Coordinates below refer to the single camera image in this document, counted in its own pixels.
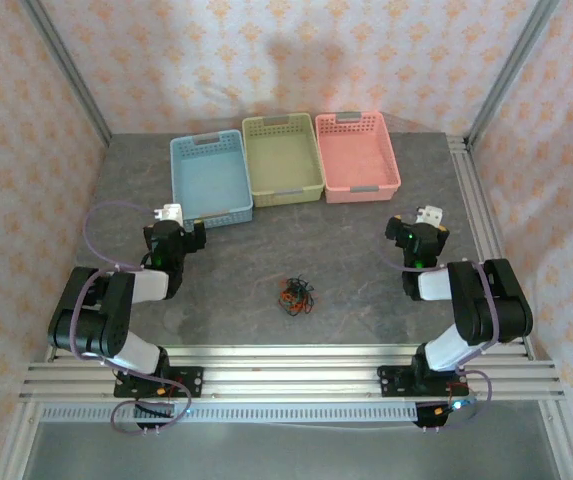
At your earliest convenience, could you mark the aluminium mounting rail beam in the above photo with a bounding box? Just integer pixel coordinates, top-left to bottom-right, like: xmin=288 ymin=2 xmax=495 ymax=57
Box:
xmin=19 ymin=344 xmax=566 ymax=402

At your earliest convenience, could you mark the purple left arm hose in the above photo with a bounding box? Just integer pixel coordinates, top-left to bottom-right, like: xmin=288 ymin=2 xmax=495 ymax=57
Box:
xmin=68 ymin=200 xmax=191 ymax=437

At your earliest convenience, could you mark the pink perforated plastic basket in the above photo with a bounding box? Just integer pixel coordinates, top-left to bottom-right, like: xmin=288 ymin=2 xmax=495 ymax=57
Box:
xmin=314 ymin=110 xmax=402 ymax=205

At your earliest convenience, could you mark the aluminium frame post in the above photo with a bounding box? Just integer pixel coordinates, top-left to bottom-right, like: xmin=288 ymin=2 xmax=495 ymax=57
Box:
xmin=17 ymin=0 xmax=114 ymax=146
xmin=464 ymin=0 xmax=563 ymax=146

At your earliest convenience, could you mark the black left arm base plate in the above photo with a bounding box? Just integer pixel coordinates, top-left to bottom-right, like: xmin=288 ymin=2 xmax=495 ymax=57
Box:
xmin=113 ymin=366 xmax=205 ymax=400

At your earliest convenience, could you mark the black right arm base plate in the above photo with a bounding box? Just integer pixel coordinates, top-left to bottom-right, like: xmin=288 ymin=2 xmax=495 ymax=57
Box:
xmin=376 ymin=364 xmax=469 ymax=399

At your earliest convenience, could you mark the blue perforated plastic basket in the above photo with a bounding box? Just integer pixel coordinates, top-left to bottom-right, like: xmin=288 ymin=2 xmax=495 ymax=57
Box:
xmin=169 ymin=128 xmax=255 ymax=232

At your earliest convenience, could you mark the slotted grey cable duct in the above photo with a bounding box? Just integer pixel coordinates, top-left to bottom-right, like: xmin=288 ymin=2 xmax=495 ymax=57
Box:
xmin=40 ymin=403 xmax=420 ymax=424

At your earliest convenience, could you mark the aluminium side rail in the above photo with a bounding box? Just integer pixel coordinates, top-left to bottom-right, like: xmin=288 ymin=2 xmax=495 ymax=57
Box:
xmin=446 ymin=133 xmax=538 ymax=361

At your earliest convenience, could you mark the thin green cable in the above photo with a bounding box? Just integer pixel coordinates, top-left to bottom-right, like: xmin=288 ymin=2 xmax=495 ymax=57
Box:
xmin=285 ymin=279 xmax=313 ymax=314

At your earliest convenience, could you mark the rubber band pile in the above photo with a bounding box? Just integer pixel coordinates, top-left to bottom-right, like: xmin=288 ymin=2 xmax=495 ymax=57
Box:
xmin=278 ymin=279 xmax=317 ymax=315
xmin=280 ymin=274 xmax=316 ymax=316

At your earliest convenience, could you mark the purple right arm hose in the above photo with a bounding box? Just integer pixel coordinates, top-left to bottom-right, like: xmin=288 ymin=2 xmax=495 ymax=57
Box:
xmin=382 ymin=214 xmax=493 ymax=432

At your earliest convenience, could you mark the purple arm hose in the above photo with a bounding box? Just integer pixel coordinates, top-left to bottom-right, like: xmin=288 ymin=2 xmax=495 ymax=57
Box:
xmin=382 ymin=214 xmax=493 ymax=432
xmin=68 ymin=200 xmax=191 ymax=437

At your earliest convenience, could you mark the yellow-green perforated plastic basket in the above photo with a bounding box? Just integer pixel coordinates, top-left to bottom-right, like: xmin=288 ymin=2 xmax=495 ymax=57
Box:
xmin=241 ymin=113 xmax=327 ymax=209

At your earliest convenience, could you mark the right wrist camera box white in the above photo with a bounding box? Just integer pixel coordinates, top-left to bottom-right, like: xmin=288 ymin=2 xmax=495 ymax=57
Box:
xmin=415 ymin=205 xmax=445 ymax=227

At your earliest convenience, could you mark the aluminium frame leg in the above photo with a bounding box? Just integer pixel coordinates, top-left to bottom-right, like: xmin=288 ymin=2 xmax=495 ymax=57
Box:
xmin=535 ymin=399 xmax=573 ymax=480
xmin=0 ymin=399 xmax=43 ymax=480

